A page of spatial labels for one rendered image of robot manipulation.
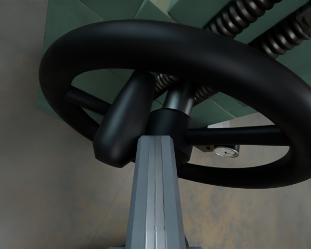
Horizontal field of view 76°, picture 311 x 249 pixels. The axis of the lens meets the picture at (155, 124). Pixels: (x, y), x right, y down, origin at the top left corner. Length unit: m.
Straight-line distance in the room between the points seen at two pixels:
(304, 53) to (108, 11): 0.28
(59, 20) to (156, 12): 0.27
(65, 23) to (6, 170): 0.70
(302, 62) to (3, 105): 1.00
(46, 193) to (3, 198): 0.15
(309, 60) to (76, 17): 0.35
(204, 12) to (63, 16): 0.29
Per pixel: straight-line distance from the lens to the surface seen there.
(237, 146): 0.52
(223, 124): 0.61
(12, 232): 1.02
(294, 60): 0.23
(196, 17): 0.21
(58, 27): 0.47
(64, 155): 1.01
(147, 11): 0.22
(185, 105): 0.24
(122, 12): 0.36
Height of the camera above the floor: 1.00
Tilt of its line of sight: 56 degrees down
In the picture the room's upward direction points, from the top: 69 degrees clockwise
